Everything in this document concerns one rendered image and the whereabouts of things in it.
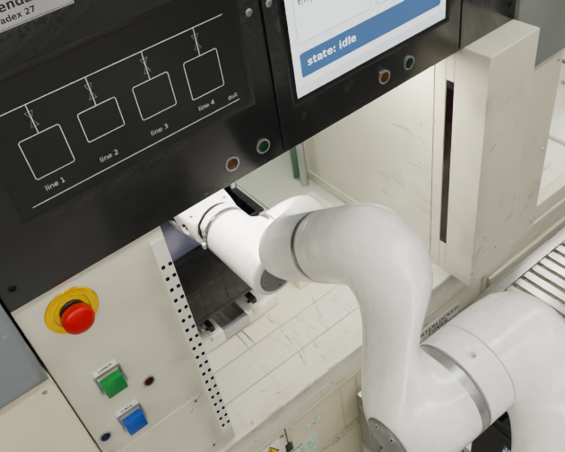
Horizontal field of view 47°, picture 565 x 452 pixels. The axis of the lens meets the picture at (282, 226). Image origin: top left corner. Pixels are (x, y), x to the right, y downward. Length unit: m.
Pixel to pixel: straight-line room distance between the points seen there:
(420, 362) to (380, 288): 0.08
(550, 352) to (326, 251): 0.24
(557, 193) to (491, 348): 1.04
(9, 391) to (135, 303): 0.18
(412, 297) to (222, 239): 0.45
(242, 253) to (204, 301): 0.29
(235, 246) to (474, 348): 0.46
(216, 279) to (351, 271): 0.60
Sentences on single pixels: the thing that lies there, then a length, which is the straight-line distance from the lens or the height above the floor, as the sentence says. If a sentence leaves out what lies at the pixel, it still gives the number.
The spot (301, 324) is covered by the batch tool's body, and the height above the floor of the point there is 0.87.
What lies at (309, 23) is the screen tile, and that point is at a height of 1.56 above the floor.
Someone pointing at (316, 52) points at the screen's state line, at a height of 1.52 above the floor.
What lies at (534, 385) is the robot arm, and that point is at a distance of 0.68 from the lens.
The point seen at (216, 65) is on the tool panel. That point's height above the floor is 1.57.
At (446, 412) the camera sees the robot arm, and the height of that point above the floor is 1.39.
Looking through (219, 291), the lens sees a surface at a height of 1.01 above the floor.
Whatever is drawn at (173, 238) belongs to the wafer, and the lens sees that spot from 1.32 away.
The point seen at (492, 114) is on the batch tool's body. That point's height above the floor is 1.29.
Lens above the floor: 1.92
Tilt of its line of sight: 43 degrees down
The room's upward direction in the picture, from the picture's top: 11 degrees counter-clockwise
